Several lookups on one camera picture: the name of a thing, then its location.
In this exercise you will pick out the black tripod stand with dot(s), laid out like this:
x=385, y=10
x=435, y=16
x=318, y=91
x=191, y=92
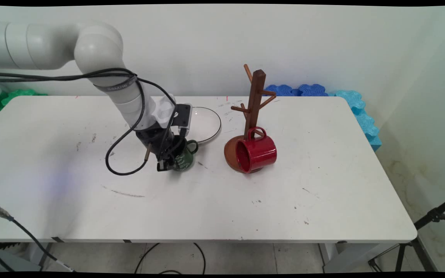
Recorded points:
x=423, y=222

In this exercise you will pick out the green mug with white print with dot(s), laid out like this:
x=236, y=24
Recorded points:
x=186, y=162

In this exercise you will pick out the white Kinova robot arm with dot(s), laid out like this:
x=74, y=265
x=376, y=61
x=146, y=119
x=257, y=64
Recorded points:
x=99, y=50

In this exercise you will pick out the dark blue foam mat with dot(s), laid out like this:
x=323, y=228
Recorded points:
x=296, y=90

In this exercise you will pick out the brown wooden mug tree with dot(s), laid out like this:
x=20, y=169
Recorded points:
x=257, y=88

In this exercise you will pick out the grey box under table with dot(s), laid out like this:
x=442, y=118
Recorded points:
x=6, y=264

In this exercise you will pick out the green foam mat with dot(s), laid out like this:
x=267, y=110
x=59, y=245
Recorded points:
x=17, y=94

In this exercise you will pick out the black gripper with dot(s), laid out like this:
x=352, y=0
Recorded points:
x=155, y=139

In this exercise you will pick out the light blue foam mat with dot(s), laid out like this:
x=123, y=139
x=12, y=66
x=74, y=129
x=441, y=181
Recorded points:
x=363, y=119

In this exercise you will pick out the red mug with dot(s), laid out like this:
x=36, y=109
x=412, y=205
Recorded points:
x=260, y=152

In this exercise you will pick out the white plate with black rim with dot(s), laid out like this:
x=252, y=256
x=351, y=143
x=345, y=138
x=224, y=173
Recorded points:
x=207, y=123

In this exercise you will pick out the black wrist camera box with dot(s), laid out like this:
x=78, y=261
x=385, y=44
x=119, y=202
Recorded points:
x=183, y=116

